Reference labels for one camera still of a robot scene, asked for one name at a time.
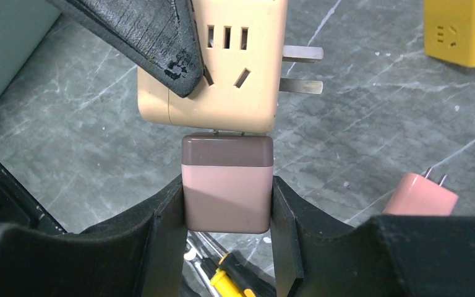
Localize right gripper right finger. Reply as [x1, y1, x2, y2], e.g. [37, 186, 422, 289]
[270, 176, 475, 296]

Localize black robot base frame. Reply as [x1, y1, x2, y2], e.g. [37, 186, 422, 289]
[0, 162, 66, 235]

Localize clear plastic storage bin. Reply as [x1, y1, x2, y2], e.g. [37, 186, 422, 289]
[0, 1, 61, 96]

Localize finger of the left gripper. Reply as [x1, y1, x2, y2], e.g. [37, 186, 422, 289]
[50, 0, 204, 98]

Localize large black yellow screwdriver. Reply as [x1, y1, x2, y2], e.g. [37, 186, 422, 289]
[184, 232, 276, 296]

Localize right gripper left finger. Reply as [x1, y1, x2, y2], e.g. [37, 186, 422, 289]
[0, 177, 186, 296]

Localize beige wooden cube socket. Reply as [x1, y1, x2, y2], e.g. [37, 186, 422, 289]
[137, 1, 323, 134]

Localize yellow cube socket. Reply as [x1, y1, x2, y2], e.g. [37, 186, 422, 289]
[423, 0, 475, 68]

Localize small pink cube adapter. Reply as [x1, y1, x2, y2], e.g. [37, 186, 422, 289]
[181, 132, 274, 234]

